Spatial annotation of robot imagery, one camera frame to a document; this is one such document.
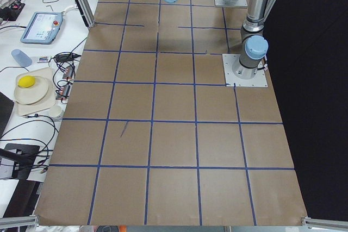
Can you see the white paper cup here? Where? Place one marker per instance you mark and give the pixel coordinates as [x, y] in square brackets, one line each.
[56, 113]

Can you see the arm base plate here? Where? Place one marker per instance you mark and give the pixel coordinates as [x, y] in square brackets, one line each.
[218, 3]
[238, 76]

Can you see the blue teach pendant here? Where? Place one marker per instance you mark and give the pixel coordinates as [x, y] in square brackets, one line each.
[42, 28]

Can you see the beige tray with plate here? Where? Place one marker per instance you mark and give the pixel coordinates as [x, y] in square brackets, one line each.
[40, 96]

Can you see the black camera stand base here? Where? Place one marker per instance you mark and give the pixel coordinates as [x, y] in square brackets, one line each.
[17, 160]

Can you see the blue plastic cup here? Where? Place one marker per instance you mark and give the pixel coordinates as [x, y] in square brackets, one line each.
[21, 58]

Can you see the yellow ball on plate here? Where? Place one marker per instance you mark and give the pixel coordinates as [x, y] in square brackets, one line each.
[26, 82]

